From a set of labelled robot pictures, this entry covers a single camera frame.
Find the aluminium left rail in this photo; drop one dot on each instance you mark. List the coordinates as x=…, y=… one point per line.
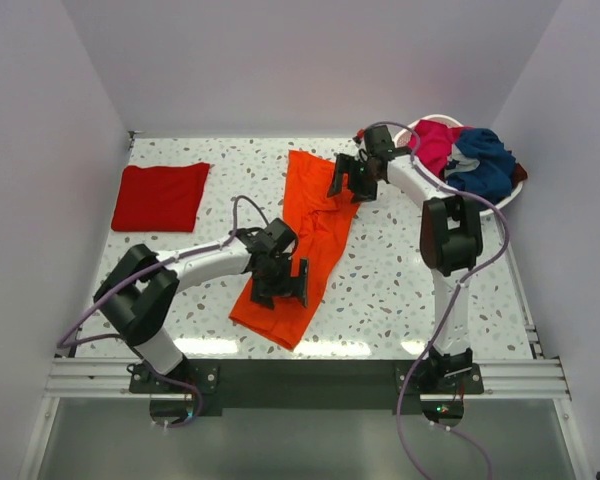
x=95, y=377

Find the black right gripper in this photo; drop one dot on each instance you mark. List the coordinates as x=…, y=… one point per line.
x=347, y=164

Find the white plastic laundry basket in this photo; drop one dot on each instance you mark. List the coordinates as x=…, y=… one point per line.
x=408, y=137

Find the orange t shirt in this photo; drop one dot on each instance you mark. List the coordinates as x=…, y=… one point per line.
x=322, y=224

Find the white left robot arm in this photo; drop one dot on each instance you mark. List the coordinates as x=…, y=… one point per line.
x=137, y=294

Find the magenta t shirt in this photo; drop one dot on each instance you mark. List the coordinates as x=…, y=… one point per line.
x=436, y=141

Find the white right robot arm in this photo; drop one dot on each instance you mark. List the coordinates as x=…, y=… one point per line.
x=450, y=241

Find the aluminium rail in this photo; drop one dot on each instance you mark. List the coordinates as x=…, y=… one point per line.
x=95, y=377
x=538, y=378

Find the aluminium right rail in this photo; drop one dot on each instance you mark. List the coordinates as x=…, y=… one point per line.
x=538, y=378

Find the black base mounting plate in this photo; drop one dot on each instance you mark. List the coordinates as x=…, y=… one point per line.
x=218, y=385

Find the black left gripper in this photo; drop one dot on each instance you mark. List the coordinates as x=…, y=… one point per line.
x=289, y=287

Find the folded red t shirt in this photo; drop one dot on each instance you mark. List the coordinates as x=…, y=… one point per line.
x=159, y=198

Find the navy blue t shirt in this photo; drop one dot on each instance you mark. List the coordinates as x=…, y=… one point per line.
x=479, y=163

